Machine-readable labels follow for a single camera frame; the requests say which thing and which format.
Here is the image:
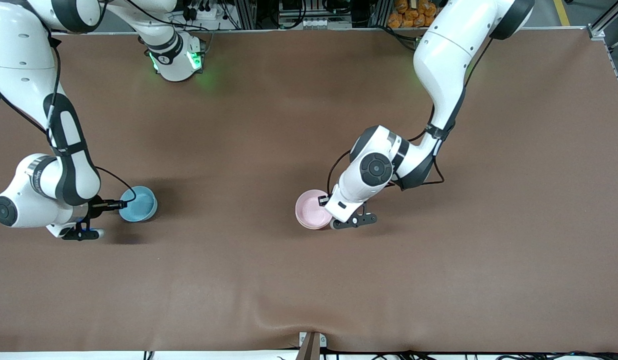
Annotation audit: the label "pink bowl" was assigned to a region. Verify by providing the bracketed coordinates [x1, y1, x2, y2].
[295, 189, 336, 231]

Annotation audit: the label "light blue bowl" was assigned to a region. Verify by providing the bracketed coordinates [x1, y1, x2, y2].
[118, 185, 159, 224]

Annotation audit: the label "brown table mat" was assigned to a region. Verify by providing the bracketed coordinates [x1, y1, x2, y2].
[0, 27, 618, 353]

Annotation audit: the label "white terminal block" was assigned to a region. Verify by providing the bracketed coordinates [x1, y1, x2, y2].
[299, 17, 341, 30]

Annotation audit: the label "orange snack packets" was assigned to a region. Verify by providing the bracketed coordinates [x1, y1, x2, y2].
[387, 0, 432, 29]

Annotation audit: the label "white power strip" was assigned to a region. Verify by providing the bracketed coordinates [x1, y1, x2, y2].
[181, 4, 228, 24]

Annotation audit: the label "metal table clamp bracket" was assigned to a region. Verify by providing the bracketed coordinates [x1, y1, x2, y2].
[298, 331, 328, 360]

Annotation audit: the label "aluminium frame profile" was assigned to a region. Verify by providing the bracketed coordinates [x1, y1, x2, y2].
[587, 9, 618, 50]

